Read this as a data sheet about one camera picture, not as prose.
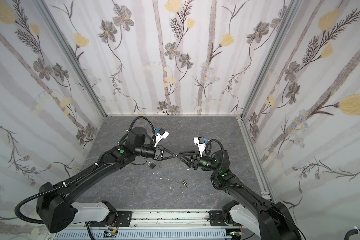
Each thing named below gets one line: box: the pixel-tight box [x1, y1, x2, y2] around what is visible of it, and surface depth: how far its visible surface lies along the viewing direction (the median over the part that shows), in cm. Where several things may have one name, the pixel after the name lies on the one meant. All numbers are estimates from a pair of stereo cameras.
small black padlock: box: [147, 161, 156, 169], surface depth 95 cm
